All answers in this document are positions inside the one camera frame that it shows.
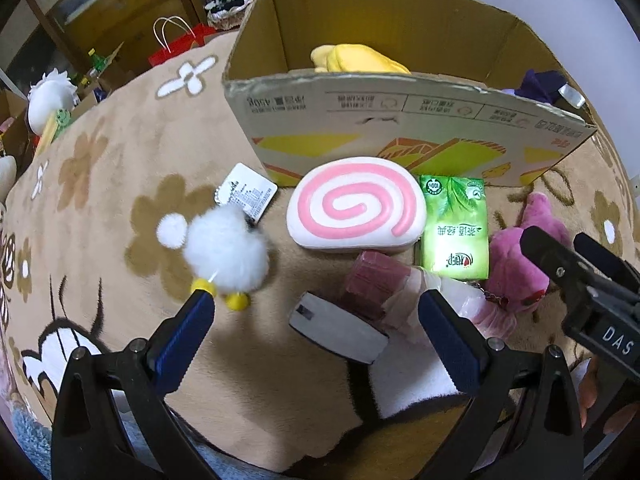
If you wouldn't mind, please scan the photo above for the cardboard box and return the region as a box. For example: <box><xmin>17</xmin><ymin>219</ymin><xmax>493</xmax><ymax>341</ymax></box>
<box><xmin>221</xmin><ymin>0</ymin><xmax>599</xmax><ymax>191</ymax></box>

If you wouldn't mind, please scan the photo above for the green tissue pack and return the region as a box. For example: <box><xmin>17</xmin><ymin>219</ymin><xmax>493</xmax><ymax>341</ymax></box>
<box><xmin>419</xmin><ymin>174</ymin><xmax>490</xmax><ymax>280</ymax></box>

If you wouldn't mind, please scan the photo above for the red paper gift bag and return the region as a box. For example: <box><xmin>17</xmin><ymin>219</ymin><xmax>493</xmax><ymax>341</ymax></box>
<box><xmin>148</xmin><ymin>16</ymin><xmax>217</xmax><ymax>66</ymax></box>

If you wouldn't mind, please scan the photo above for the silver tape roll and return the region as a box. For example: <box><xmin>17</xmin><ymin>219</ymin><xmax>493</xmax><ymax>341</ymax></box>
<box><xmin>557</xmin><ymin>82</ymin><xmax>587</xmax><ymax>110</ymax></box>

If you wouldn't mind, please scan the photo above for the yellow plush toy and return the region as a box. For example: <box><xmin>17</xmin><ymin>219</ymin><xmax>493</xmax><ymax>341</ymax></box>
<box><xmin>310</xmin><ymin>42</ymin><xmax>412</xmax><ymax>75</ymax></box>

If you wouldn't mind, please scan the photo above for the woven basket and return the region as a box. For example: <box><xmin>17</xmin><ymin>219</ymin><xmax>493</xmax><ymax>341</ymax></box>
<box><xmin>207</xmin><ymin>6</ymin><xmax>247</xmax><ymax>32</ymax></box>

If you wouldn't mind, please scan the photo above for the open brown carton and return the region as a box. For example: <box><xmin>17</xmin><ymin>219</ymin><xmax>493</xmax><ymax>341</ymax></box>
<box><xmin>74</xmin><ymin>41</ymin><xmax>127</xmax><ymax>107</ymax></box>

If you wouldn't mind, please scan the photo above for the brown flower printed blanket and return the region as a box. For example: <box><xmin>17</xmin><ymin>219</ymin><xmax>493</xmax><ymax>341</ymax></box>
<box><xmin>0</xmin><ymin>30</ymin><xmax>640</xmax><ymax>480</ymax></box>

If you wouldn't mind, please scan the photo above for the cream plush toy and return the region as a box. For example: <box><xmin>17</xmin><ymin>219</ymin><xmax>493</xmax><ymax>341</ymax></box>
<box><xmin>0</xmin><ymin>155</ymin><xmax>19</xmax><ymax>202</ymax></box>

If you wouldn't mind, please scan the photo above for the person's right hand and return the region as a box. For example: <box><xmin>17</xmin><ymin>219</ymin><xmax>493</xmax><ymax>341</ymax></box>
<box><xmin>579</xmin><ymin>359</ymin><xmax>601</xmax><ymax>429</ymax></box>

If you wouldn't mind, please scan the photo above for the white fluffy duck plush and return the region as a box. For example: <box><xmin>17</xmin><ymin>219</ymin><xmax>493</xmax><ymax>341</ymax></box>
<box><xmin>156</xmin><ymin>162</ymin><xmax>279</xmax><ymax>312</ymax></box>

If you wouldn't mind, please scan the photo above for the purple plush toy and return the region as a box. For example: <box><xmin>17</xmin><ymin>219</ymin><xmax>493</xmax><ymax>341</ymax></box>
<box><xmin>514</xmin><ymin>70</ymin><xmax>571</xmax><ymax>104</ymax></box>

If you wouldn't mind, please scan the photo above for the green frog toy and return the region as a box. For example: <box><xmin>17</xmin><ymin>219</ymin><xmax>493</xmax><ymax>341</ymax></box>
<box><xmin>49</xmin><ymin>109</ymin><xmax>74</xmax><ymax>137</ymax></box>

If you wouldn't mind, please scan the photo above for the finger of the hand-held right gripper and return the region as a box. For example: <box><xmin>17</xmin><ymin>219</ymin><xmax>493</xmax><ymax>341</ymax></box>
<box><xmin>573</xmin><ymin>232</ymin><xmax>640</xmax><ymax>297</ymax></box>
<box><xmin>519</xmin><ymin>225</ymin><xmax>602</xmax><ymax>302</ymax></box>

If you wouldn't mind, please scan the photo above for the grey white block squishy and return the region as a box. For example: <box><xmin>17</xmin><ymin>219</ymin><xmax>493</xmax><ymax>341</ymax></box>
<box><xmin>288</xmin><ymin>291</ymin><xmax>390</xmax><ymax>364</ymax></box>

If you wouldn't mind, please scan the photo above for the pink swirl cake roll squishy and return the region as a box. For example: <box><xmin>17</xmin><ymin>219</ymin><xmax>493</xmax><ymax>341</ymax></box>
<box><xmin>286</xmin><ymin>156</ymin><xmax>427</xmax><ymax>254</ymax></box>

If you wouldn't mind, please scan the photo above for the wooden cabinet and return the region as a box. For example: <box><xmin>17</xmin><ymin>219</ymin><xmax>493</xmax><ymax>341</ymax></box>
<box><xmin>27</xmin><ymin>0</ymin><xmax>203</xmax><ymax>78</ymax></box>

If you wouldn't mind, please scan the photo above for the pink plush toy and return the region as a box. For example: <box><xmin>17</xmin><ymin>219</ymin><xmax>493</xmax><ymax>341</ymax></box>
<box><xmin>487</xmin><ymin>191</ymin><xmax>574</xmax><ymax>317</ymax></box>

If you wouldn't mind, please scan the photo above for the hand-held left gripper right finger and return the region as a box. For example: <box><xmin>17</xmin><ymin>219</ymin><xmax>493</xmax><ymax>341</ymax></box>
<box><xmin>417</xmin><ymin>289</ymin><xmax>586</xmax><ymax>480</ymax></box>

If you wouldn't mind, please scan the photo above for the white round plush toy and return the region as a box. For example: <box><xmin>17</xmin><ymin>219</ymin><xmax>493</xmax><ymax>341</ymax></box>
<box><xmin>27</xmin><ymin>70</ymin><xmax>79</xmax><ymax>134</ymax></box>

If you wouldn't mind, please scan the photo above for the pink wrapped block squishy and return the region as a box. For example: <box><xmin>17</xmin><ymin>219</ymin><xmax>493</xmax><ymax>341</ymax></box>
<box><xmin>345</xmin><ymin>251</ymin><xmax>414</xmax><ymax>322</ymax></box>

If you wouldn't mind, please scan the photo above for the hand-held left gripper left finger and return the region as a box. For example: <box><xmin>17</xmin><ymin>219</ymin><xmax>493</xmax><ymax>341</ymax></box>
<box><xmin>50</xmin><ymin>290</ymin><xmax>221</xmax><ymax>480</ymax></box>

